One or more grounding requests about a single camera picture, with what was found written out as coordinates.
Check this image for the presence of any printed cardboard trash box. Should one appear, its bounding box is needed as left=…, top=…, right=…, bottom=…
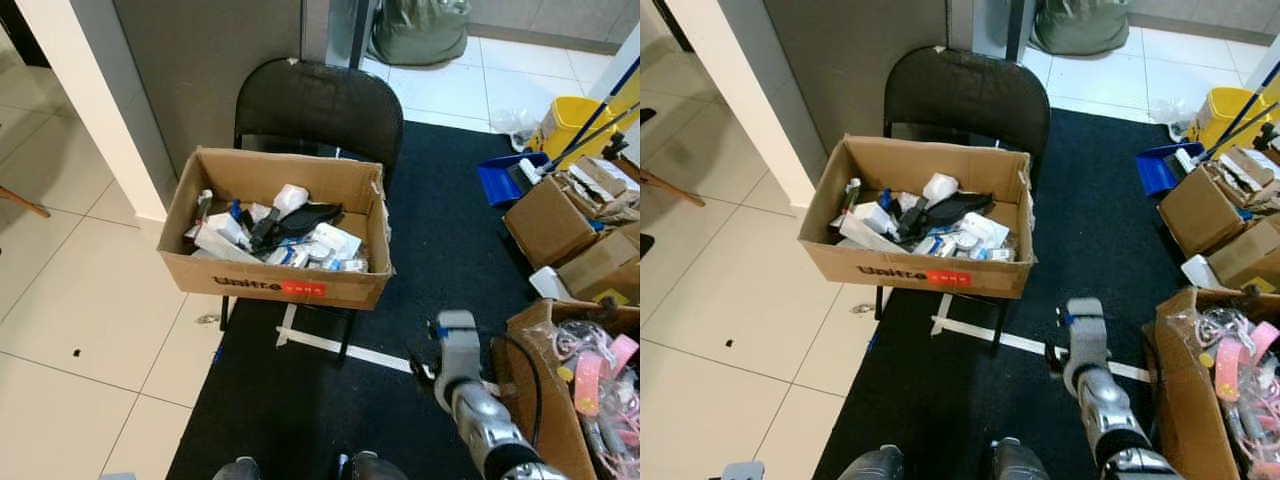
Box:
left=157, top=147, right=396, bottom=311
left=797, top=134, right=1036, bottom=300

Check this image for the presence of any long white tape strip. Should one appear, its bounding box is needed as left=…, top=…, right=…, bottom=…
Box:
left=275, top=330, right=416, bottom=374
left=930, top=318, right=1153, bottom=384

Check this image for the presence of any black right robot leg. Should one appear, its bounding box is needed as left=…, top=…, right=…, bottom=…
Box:
left=340, top=450, right=411, bottom=480
left=985, top=437, right=1051, bottom=480

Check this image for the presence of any dark carpet mat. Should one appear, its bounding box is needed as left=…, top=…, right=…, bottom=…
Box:
left=812, top=108, right=1280, bottom=480
left=165, top=120, right=641, bottom=480

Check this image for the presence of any tall cardboard box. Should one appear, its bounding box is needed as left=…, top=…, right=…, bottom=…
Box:
left=1140, top=285, right=1280, bottom=480
left=495, top=298, right=641, bottom=480

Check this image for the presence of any white paper box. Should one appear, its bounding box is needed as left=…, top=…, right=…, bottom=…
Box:
left=955, top=212, right=1011, bottom=251
left=305, top=222, right=363, bottom=263

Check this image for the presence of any small white container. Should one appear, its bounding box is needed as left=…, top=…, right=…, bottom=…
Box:
left=528, top=265, right=573, bottom=301
left=1180, top=254, right=1223, bottom=291

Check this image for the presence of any black crumpled bag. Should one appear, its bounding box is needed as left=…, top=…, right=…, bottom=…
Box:
left=250, top=202, right=344, bottom=251
left=897, top=192, right=996, bottom=241

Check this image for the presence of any cardboard box with open flaps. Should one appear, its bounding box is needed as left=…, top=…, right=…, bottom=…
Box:
left=503, top=155, right=641, bottom=269
left=1158, top=145, right=1280, bottom=256

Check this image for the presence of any blue dustpan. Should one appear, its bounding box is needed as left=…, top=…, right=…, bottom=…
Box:
left=1135, top=142, right=1206, bottom=196
left=476, top=152, right=551, bottom=208

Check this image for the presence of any plain cardboard box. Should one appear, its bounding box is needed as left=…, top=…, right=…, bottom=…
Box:
left=555, top=222, right=641, bottom=303
left=1205, top=212, right=1280, bottom=293

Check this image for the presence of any white flat carton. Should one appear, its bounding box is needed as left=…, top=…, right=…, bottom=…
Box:
left=838, top=203, right=906, bottom=253
left=193, top=215, right=263, bottom=264

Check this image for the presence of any white grey packing insert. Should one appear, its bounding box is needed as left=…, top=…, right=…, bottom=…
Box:
left=1215, top=147, right=1280, bottom=196
left=565, top=155, right=641, bottom=206

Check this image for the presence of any clear plastic bag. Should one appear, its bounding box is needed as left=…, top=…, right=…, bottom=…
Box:
left=1150, top=97, right=1196, bottom=126
left=490, top=105, right=541, bottom=151

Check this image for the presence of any black chair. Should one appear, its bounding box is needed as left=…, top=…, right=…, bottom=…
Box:
left=218, top=57, right=406, bottom=363
left=875, top=46, right=1053, bottom=356

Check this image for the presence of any wooden stick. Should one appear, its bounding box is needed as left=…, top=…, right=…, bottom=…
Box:
left=640, top=165, right=706, bottom=208
left=0, top=185, right=51, bottom=219

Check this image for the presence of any green sack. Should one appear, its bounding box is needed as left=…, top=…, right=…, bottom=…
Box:
left=368, top=0, right=471, bottom=66
left=1030, top=0, right=1131, bottom=56

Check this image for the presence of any grey metal cabinet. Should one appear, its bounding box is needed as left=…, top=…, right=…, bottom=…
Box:
left=945, top=0, right=1036, bottom=63
left=300, top=0, right=381, bottom=69

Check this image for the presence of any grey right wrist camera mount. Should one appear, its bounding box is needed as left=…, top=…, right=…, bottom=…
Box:
left=1065, top=297, right=1113, bottom=369
left=435, top=310, right=484, bottom=386

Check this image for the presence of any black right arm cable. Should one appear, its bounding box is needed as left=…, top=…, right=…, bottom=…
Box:
left=485, top=330, right=546, bottom=451

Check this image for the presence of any pink strap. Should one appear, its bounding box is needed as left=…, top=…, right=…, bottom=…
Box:
left=1208, top=320, right=1280, bottom=403
left=568, top=335, right=641, bottom=419

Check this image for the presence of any clear bag of pink cables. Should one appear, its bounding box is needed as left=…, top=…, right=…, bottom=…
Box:
left=550, top=318, right=641, bottom=461
left=1190, top=305, right=1280, bottom=471

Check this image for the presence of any blue mop handle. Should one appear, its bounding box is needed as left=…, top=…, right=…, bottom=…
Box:
left=540, top=55, right=641, bottom=173
left=1208, top=62, right=1280, bottom=161

